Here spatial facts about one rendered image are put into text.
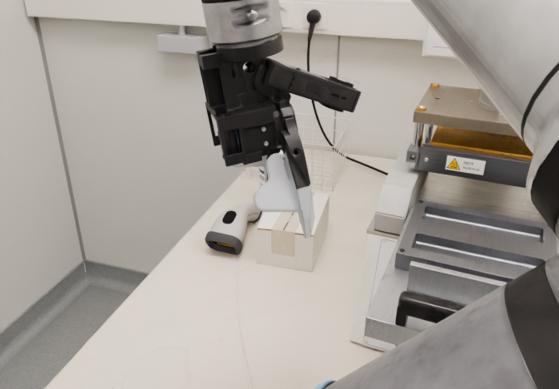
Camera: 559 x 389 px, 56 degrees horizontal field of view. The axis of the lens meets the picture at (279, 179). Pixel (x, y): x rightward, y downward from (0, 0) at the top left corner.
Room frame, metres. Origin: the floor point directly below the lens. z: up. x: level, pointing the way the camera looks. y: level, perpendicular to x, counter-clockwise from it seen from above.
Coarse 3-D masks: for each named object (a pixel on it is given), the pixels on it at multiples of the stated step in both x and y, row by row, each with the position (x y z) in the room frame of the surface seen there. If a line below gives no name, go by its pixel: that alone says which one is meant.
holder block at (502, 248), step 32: (416, 224) 0.66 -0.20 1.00; (448, 224) 0.66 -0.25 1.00; (480, 224) 0.68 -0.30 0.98; (512, 224) 0.66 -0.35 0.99; (544, 224) 0.66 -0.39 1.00; (416, 256) 0.58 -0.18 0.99; (448, 256) 0.58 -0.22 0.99; (480, 256) 0.60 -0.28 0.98; (512, 256) 0.58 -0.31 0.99; (544, 256) 0.58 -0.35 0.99
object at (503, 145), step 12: (444, 132) 0.87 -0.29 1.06; (456, 132) 0.87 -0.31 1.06; (468, 132) 0.87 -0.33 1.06; (480, 132) 0.87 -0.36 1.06; (432, 144) 0.82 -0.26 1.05; (444, 144) 0.81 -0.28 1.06; (456, 144) 0.81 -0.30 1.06; (468, 144) 0.81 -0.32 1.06; (480, 144) 0.81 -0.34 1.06; (492, 144) 0.81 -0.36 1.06; (504, 144) 0.81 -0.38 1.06; (516, 144) 0.81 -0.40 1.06; (516, 156) 0.77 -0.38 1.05; (528, 156) 0.76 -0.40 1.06
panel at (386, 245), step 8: (384, 240) 0.73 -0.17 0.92; (392, 240) 0.73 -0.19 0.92; (384, 248) 0.73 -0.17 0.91; (392, 248) 0.72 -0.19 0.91; (376, 256) 0.72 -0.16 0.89; (384, 256) 0.72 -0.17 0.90; (376, 264) 0.72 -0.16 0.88; (384, 264) 0.71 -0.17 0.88; (376, 272) 0.71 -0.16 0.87; (376, 280) 0.71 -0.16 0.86; (376, 288) 0.70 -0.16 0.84; (368, 304) 0.69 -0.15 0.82; (368, 344) 0.66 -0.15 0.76; (376, 344) 0.66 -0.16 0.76; (384, 344) 0.65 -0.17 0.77; (392, 344) 0.65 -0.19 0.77
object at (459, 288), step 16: (400, 240) 0.65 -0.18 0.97; (384, 272) 0.58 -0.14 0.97; (400, 272) 0.58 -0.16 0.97; (416, 272) 0.53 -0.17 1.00; (432, 272) 0.53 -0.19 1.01; (448, 272) 0.52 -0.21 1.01; (384, 288) 0.54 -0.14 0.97; (400, 288) 0.54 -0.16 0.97; (416, 288) 0.53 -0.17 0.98; (432, 288) 0.53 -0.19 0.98; (448, 288) 0.52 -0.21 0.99; (464, 288) 0.51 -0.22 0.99; (480, 288) 0.50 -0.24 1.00; (496, 288) 0.50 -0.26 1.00; (384, 304) 0.51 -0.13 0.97; (464, 304) 0.51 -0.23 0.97; (368, 320) 0.49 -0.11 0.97; (384, 320) 0.48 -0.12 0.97; (416, 320) 0.48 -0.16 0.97; (368, 336) 0.48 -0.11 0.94; (384, 336) 0.48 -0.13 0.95; (400, 336) 0.47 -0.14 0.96
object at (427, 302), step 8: (400, 296) 0.48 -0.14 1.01; (408, 296) 0.48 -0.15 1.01; (416, 296) 0.48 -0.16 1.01; (424, 296) 0.48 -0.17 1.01; (400, 304) 0.47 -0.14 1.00; (408, 304) 0.47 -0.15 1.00; (416, 304) 0.47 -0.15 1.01; (424, 304) 0.46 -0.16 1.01; (432, 304) 0.46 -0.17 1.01; (440, 304) 0.46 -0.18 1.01; (448, 304) 0.46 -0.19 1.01; (456, 304) 0.46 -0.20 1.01; (400, 312) 0.47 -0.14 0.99; (408, 312) 0.47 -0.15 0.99; (416, 312) 0.46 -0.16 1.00; (424, 312) 0.46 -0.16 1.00; (432, 312) 0.46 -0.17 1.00; (440, 312) 0.45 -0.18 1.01; (448, 312) 0.45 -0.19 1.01; (456, 312) 0.45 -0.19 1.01; (400, 320) 0.47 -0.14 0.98; (424, 320) 0.46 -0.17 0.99; (432, 320) 0.46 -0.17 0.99; (440, 320) 0.45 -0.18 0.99
